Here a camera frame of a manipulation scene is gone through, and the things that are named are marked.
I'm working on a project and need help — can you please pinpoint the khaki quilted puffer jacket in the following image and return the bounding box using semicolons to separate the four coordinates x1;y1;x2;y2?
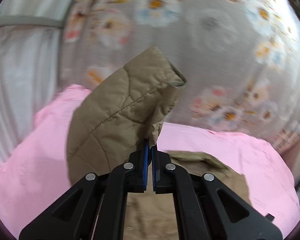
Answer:
66;45;252;240

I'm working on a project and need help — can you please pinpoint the pink printed bed sheet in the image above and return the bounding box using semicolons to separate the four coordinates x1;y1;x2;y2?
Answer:
0;85;300;239

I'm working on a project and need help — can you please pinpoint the grey floral quilt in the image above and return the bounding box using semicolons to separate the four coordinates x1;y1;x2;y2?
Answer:
60;0;300;152

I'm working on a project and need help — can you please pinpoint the white satin curtain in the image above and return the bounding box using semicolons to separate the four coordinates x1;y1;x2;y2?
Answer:
0;0;74;166

